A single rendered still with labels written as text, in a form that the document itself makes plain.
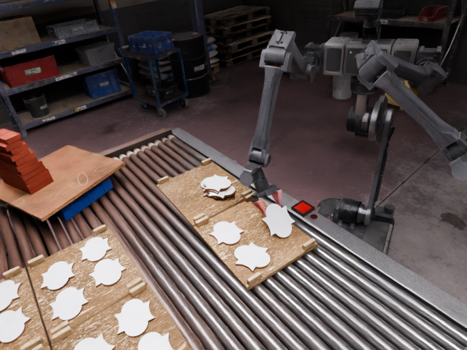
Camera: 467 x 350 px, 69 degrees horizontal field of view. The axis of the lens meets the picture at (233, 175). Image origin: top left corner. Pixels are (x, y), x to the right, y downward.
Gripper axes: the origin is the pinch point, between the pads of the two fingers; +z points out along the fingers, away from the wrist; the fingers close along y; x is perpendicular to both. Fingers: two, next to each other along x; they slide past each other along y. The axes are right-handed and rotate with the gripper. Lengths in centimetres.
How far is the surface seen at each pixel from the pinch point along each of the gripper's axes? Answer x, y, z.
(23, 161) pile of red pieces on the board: 56, -81, -62
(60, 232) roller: 52, -80, -25
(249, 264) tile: -7.2, -21.0, 12.2
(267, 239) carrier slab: -0.4, -7.2, 10.2
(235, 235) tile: 6.6, -16.8, 3.8
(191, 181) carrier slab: 49, -14, -21
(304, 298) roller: -23.6, -12.9, 26.9
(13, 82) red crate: 391, -92, -214
